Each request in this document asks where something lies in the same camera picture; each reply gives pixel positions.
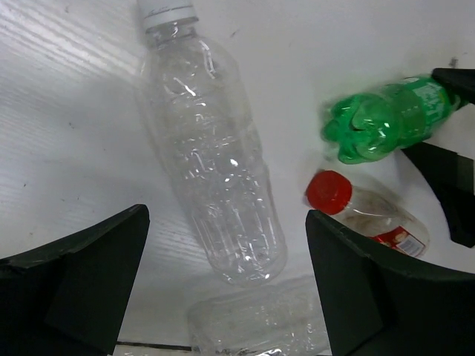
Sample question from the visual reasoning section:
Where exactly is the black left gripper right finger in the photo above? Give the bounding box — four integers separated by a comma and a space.
305, 210, 474, 355

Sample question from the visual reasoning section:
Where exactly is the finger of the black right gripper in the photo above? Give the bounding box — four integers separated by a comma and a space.
402, 142, 474, 248
431, 67, 475, 111

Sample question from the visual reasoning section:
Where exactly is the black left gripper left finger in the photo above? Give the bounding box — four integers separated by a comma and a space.
1, 205, 150, 355

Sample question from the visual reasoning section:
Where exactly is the green plastic soda bottle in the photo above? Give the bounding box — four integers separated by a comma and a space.
321, 75, 468, 165

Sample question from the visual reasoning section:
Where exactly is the clear bottle white cap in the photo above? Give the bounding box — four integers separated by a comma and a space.
137, 1, 287, 287

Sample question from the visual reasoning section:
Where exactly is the clear bottle blue-white cap near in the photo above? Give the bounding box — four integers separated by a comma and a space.
188, 275, 330, 355

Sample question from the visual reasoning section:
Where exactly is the red cap labelled bottle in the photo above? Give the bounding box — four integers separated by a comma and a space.
305, 170, 430, 258

